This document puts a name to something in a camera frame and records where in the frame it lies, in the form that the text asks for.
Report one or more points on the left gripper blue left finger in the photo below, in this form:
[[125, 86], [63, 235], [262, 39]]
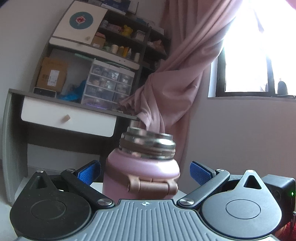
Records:
[[89, 172]]

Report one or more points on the dark framed window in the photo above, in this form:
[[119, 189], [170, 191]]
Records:
[[257, 59]]

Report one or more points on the brown cardboard box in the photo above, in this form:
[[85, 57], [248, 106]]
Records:
[[52, 75]]

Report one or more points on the person's hand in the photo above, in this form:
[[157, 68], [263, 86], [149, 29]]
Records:
[[286, 233]]

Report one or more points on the pink curtain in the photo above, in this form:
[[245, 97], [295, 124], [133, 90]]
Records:
[[196, 30]]

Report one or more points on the blue plastic bag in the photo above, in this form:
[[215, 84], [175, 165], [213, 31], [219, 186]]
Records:
[[74, 94]]

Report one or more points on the white desk drawer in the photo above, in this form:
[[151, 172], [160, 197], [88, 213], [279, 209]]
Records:
[[67, 117]]

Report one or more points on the small white digital clock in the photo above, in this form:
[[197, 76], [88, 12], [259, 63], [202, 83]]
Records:
[[44, 92]]

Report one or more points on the clear plastic drawer organizer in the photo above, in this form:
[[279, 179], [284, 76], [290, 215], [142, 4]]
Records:
[[107, 85]]

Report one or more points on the grey desk with shelf hutch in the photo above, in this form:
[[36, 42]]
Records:
[[95, 57]]

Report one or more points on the pink steel thermos flask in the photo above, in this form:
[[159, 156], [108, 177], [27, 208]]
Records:
[[142, 167]]

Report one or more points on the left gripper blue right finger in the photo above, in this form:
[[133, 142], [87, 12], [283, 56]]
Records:
[[200, 173]]

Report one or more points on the yellow toy on shelf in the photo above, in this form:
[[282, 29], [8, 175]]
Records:
[[126, 31]]

